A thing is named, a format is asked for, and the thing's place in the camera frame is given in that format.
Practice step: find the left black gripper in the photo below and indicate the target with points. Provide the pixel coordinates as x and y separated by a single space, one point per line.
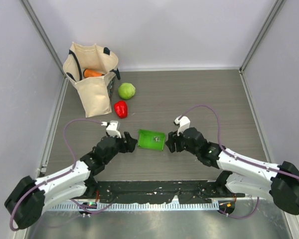
129 145

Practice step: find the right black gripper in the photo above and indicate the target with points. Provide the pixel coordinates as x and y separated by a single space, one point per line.
173 138

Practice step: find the small clear plastic bag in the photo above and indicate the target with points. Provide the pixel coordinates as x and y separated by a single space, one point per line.
156 139

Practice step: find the green paper box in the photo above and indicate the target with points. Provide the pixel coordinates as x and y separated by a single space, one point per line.
146 140

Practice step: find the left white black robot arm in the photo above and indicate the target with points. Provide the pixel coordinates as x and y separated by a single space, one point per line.
33 197

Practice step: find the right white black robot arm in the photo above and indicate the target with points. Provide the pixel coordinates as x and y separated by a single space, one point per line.
274 182

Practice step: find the red bell pepper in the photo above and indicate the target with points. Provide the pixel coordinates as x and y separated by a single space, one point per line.
121 109

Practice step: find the green cabbage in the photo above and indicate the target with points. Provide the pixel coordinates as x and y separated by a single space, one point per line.
126 91

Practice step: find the beige canvas tote bag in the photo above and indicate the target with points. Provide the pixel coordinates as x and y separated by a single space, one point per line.
95 92

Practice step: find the orange carrot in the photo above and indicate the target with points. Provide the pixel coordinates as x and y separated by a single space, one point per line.
92 73

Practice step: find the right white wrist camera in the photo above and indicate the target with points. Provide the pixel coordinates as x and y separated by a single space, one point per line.
183 123

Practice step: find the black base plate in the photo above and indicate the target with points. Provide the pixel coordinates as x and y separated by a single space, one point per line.
157 192

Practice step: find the white slotted cable duct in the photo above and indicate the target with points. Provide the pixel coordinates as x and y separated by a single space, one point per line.
173 206

